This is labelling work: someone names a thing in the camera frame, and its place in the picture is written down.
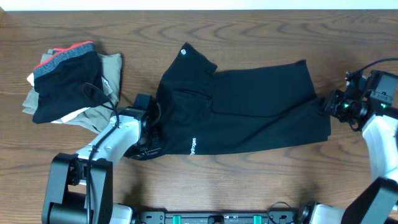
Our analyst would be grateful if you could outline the black pants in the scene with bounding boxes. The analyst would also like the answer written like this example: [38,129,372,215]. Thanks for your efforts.
[133,42,332,161]

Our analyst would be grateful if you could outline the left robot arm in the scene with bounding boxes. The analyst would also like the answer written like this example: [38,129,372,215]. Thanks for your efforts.
[42,105,161,224]

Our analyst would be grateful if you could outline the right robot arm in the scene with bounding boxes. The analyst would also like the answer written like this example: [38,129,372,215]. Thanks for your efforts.
[309,88,397,224]

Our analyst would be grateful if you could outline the black folded shorts grey waistband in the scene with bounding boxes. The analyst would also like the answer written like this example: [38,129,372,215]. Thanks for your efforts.
[32,41,107,124]

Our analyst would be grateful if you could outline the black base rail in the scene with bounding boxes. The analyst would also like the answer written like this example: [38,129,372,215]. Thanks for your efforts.
[131,209,310,224]

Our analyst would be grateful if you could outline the white folded garment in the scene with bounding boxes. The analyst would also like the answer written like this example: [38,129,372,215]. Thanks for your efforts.
[27,73,113,124]

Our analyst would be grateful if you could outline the left black cable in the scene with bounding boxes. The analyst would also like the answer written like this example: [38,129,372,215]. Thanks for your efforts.
[81,82,122,224]

